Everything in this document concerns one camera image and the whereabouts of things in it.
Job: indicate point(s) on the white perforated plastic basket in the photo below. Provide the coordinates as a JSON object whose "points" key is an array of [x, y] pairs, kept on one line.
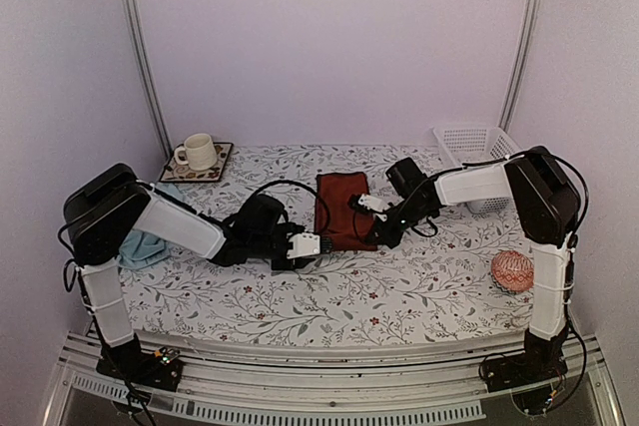
{"points": [[472, 144]]}

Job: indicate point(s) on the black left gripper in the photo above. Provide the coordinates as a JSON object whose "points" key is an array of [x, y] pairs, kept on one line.
{"points": [[293, 265]]}

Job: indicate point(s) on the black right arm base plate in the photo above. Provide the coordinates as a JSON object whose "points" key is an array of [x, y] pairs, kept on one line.
{"points": [[502, 372]]}

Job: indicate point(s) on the aluminium front rail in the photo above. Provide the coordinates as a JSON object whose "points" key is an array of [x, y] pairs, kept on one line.
{"points": [[237, 384]]}

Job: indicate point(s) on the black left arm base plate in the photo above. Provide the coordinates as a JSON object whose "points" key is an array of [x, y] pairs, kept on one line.
{"points": [[155, 370]]}

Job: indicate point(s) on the light blue towel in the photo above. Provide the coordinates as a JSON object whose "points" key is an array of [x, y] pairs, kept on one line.
{"points": [[140, 250]]}

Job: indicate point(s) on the aluminium frame post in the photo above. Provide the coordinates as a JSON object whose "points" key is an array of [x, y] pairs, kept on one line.
{"points": [[134, 24], [525, 40]]}

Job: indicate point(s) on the aluminium frame post left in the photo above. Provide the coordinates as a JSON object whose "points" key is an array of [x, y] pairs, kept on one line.
{"points": [[134, 24]]}

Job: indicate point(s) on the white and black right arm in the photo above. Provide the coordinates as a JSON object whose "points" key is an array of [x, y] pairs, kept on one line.
{"points": [[550, 210]]}

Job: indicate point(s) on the cream ribbed ceramic mug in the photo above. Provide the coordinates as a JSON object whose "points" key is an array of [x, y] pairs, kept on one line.
{"points": [[197, 152]]}

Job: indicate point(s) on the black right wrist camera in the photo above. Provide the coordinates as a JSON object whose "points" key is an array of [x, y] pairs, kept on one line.
{"points": [[405, 176]]}

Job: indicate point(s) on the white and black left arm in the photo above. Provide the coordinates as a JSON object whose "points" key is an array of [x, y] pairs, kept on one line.
{"points": [[103, 216]]}

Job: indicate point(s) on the aluminium frame post right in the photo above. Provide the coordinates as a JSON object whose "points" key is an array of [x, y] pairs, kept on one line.
{"points": [[525, 40]]}

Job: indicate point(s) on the dark red towel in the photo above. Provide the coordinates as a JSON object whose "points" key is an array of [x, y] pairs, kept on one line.
{"points": [[345, 228]]}

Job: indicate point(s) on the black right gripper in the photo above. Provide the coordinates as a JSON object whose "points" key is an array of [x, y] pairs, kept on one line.
{"points": [[389, 236]]}

